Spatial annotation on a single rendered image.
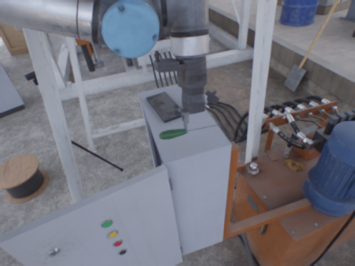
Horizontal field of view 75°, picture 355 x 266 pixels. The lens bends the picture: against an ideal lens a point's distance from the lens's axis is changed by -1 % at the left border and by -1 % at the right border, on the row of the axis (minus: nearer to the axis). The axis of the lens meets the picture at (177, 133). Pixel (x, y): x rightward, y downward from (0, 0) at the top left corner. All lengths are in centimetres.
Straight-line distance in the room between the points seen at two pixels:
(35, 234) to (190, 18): 59
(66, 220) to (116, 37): 43
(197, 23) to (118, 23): 21
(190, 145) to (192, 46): 27
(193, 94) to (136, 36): 24
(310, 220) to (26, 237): 117
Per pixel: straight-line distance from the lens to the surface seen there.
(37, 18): 45
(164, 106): 82
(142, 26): 41
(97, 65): 412
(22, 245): 68
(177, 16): 56
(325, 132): 138
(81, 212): 63
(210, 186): 78
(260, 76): 124
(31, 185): 253
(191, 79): 58
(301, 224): 134
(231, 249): 187
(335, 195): 134
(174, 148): 67
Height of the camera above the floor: 171
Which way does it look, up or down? 40 degrees down
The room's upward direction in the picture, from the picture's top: 6 degrees counter-clockwise
